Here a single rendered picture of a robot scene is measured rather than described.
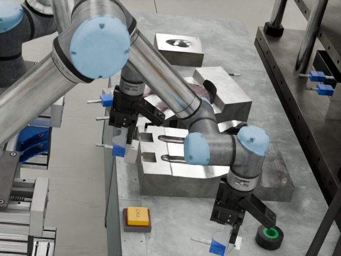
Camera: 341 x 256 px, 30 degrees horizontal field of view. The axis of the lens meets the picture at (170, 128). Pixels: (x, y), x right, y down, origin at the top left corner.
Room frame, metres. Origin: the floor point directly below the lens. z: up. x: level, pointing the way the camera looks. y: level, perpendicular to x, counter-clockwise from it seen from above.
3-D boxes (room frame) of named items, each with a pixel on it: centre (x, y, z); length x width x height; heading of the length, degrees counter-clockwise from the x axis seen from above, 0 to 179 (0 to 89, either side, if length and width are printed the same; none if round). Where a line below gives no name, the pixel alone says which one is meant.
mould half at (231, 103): (2.05, 0.00, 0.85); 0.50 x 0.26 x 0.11; 120
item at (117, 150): (1.58, 0.15, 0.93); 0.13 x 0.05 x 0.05; 90
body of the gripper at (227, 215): (1.25, -0.19, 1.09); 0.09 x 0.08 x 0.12; 83
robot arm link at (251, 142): (1.25, -0.19, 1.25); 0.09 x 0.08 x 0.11; 104
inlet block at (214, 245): (1.25, -0.17, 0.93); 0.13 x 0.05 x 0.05; 83
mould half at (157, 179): (1.72, -0.16, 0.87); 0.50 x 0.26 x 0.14; 102
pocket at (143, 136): (1.73, 0.07, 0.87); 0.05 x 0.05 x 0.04; 12
